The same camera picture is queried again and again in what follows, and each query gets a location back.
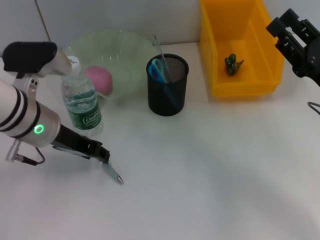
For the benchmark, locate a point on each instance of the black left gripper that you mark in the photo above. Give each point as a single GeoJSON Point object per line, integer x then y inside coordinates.
{"type": "Point", "coordinates": [77, 143]}

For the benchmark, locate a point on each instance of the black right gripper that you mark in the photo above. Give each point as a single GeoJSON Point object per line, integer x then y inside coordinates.
{"type": "Point", "coordinates": [311, 62]}

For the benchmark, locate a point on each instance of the grey ballpoint pen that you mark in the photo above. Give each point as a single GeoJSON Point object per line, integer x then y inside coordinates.
{"type": "Point", "coordinates": [113, 173]}

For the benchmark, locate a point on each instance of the clear green-label water bottle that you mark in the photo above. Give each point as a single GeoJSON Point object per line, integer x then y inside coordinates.
{"type": "Point", "coordinates": [80, 100]}

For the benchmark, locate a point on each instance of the green plastic wrapper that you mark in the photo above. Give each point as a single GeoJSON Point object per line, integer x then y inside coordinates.
{"type": "Point", "coordinates": [232, 65]}

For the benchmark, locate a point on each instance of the pink peach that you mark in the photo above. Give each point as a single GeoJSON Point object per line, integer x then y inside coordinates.
{"type": "Point", "coordinates": [98, 80]}

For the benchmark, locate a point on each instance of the blue scissors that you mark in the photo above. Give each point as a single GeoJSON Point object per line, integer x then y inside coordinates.
{"type": "Point", "coordinates": [161, 78]}

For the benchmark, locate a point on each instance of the transparent plastic ruler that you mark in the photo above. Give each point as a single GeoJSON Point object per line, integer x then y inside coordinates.
{"type": "Point", "coordinates": [161, 55]}

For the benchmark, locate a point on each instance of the black mesh pen holder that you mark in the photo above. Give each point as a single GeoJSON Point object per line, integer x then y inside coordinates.
{"type": "Point", "coordinates": [167, 105]}

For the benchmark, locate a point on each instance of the green glass fruit plate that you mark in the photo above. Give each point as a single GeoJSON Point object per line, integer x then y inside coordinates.
{"type": "Point", "coordinates": [120, 45]}

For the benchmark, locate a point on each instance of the yellow plastic bin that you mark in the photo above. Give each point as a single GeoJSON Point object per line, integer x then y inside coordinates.
{"type": "Point", "coordinates": [235, 30]}

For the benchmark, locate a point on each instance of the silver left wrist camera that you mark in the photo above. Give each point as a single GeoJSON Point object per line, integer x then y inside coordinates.
{"type": "Point", "coordinates": [30, 57]}

